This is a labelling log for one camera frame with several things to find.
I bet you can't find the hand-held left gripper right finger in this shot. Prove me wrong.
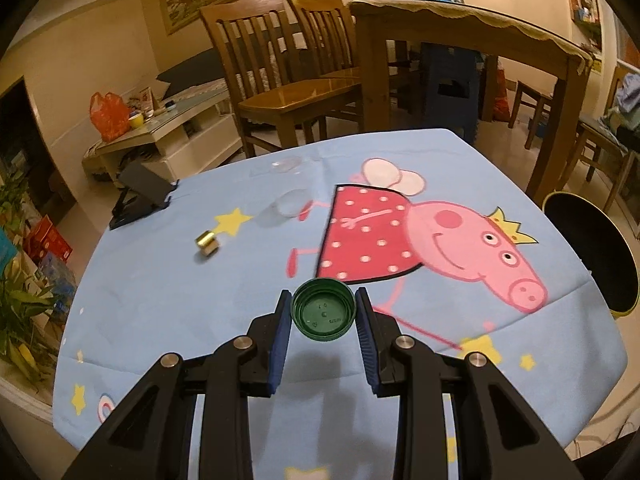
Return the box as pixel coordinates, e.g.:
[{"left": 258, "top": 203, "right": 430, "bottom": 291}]
[{"left": 354, "top": 287, "right": 583, "bottom": 480}]

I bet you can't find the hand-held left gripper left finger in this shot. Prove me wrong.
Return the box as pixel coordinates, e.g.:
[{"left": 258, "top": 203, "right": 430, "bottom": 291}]
[{"left": 62, "top": 289, "right": 293, "bottom": 480}]

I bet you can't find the green bottle cap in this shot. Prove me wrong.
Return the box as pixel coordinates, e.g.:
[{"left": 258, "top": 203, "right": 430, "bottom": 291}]
[{"left": 291, "top": 278, "right": 357, "bottom": 343}]

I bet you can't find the black round bin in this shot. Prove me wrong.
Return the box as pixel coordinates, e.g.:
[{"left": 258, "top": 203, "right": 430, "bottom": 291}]
[{"left": 542, "top": 191, "right": 640, "bottom": 320}]

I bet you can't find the blue cartoon printed tablecloth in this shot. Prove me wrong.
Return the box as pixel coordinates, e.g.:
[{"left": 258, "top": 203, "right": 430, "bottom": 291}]
[{"left": 52, "top": 128, "right": 628, "bottom": 480}]

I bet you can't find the small gold cap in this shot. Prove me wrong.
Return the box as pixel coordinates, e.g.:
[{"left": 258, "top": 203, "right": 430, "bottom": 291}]
[{"left": 195, "top": 231, "right": 221, "bottom": 257}]

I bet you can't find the black folding phone stand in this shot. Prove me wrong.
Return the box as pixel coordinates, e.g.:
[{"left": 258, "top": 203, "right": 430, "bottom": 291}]
[{"left": 109, "top": 161, "right": 180, "bottom": 231}]

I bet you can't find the wooden slat-back chair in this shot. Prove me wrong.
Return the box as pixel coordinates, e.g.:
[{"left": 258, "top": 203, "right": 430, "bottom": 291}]
[
  {"left": 200, "top": 0, "right": 363, "bottom": 158},
  {"left": 286, "top": 0, "right": 363, "bottom": 81}
]

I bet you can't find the white coffee table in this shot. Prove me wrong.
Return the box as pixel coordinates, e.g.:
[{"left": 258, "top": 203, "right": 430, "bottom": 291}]
[{"left": 82, "top": 85, "right": 241, "bottom": 181}]

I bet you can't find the blue plastic stool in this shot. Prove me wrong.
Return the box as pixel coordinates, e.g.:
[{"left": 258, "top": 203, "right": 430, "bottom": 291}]
[{"left": 420, "top": 42, "right": 481, "bottom": 143}]

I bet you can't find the red cardboard box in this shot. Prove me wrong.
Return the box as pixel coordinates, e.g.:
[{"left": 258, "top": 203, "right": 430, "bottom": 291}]
[{"left": 22, "top": 215, "right": 73, "bottom": 266}]

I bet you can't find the wooden dining table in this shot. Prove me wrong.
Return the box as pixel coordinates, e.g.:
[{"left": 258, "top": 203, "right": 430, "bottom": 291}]
[{"left": 349, "top": 0, "right": 596, "bottom": 203}]

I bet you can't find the green potted plant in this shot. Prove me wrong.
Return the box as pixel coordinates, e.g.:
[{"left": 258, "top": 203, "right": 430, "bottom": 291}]
[{"left": 0, "top": 165, "right": 66, "bottom": 391}]

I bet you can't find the white low cabinet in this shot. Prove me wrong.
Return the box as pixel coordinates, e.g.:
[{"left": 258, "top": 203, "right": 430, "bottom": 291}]
[{"left": 0, "top": 355, "right": 56, "bottom": 426}]

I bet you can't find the red plastic bag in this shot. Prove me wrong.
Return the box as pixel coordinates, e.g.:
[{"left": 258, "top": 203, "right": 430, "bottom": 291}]
[{"left": 492, "top": 67, "right": 508, "bottom": 123}]

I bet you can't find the orange plastic bag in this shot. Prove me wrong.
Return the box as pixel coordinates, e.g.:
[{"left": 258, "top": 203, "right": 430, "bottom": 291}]
[{"left": 90, "top": 92, "right": 132, "bottom": 142}]

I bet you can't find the lace-edged table cover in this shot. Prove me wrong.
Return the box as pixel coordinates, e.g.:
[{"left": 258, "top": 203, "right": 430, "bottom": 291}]
[{"left": 349, "top": 0, "right": 596, "bottom": 73}]

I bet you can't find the wall shelf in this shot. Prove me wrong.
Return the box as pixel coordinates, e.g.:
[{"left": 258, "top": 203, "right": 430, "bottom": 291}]
[{"left": 565, "top": 0, "right": 603, "bottom": 51}]

